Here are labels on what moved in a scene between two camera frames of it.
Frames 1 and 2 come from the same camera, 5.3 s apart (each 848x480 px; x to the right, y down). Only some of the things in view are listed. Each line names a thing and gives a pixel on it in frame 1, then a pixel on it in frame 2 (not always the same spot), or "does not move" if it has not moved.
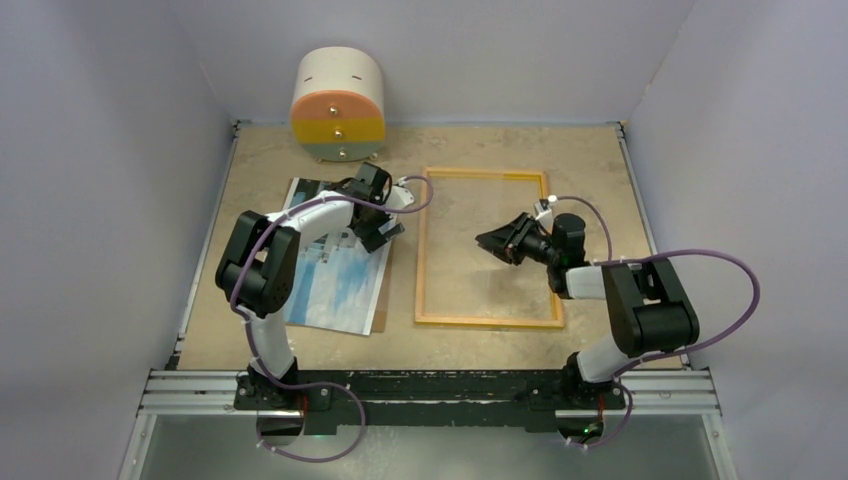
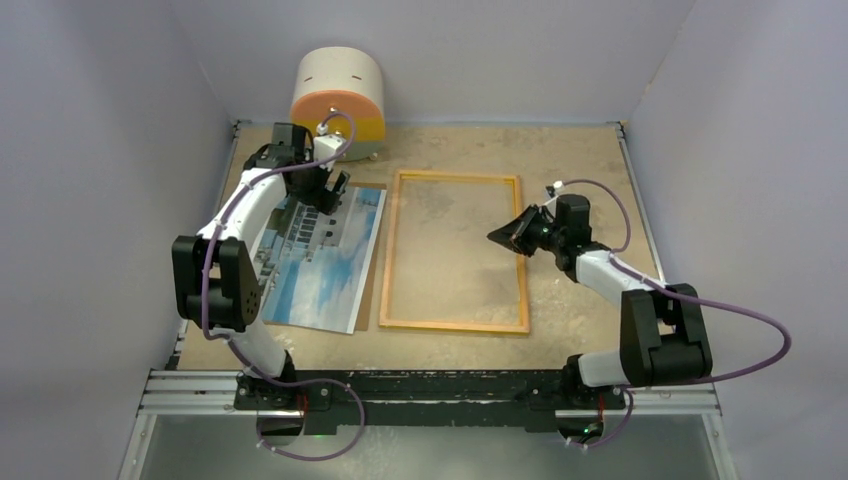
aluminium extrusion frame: (679, 392) does not move
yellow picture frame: (498, 321) -> (389, 252)
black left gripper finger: (391, 229) -> (341, 183)
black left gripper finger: (370, 235) -> (328, 202)
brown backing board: (379, 324) -> (368, 305)
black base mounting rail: (434, 400) does not move
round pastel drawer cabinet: (338, 109) does not move
